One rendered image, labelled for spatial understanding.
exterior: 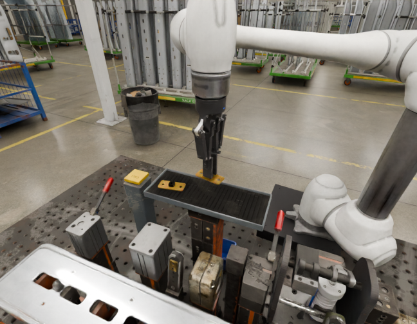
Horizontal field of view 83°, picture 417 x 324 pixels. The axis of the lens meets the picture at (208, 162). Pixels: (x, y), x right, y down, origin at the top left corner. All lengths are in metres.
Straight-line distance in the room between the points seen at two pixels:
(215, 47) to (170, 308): 0.62
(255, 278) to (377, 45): 0.67
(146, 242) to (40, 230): 0.88
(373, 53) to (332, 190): 0.53
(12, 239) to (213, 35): 1.33
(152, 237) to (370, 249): 0.73
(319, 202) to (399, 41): 0.61
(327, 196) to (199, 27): 0.82
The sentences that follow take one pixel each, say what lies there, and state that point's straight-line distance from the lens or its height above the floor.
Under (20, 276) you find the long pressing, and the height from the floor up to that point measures 1.00.
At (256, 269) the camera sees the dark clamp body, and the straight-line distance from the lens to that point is 0.67.
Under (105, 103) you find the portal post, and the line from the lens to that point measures 4.31.
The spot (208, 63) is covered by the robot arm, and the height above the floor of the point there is 1.54.
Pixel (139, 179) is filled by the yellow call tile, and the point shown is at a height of 1.16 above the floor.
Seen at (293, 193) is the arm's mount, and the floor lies 0.77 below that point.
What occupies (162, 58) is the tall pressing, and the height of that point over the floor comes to 0.84.
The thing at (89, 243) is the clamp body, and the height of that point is 1.00.
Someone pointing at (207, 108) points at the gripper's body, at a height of 1.44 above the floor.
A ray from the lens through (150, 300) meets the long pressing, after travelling 0.73.
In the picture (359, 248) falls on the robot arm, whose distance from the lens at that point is 1.03.
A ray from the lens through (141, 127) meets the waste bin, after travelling 3.34.
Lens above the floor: 1.64
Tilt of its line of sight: 33 degrees down
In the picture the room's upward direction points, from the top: straight up
